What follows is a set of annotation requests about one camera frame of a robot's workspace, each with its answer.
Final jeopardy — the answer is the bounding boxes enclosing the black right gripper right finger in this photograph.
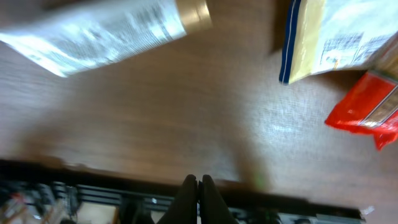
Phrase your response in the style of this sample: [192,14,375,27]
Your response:
[199,175,238,224]

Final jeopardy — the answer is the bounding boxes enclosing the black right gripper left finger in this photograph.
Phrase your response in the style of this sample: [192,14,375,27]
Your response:
[157,174,198,224]

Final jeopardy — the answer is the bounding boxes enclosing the orange spaghetti package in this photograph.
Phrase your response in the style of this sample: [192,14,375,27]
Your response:
[325,44,397,151]

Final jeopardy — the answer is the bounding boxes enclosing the white yellow wipes bag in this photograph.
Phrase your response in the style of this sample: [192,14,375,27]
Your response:
[279,0,397,85]

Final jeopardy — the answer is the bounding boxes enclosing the white bamboo print tube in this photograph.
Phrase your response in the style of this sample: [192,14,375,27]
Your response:
[1,0,211,77]

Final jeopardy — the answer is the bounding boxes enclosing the black aluminium frame rail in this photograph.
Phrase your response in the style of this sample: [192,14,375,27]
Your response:
[1,161,365,224]

